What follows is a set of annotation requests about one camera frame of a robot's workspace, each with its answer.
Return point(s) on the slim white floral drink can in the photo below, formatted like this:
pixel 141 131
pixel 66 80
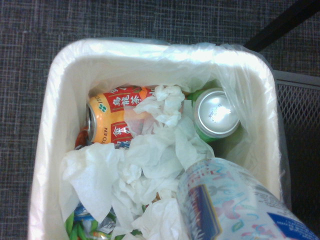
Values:
pixel 225 200

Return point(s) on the orange tea can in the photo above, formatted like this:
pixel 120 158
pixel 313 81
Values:
pixel 105 117

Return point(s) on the green drink can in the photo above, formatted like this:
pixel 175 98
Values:
pixel 215 112

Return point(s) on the clear plastic bin liner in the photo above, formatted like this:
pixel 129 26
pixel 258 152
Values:
pixel 250 82

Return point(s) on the cream plastic trash bin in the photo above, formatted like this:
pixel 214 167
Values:
pixel 37 187

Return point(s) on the crumpled white tissue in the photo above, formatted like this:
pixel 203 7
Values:
pixel 167 105
pixel 155 155

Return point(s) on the green printed wrapper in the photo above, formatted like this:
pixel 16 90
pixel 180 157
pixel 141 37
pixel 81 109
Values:
pixel 82 225

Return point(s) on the wooden coffee table black frame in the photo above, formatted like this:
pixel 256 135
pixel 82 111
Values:
pixel 300 105

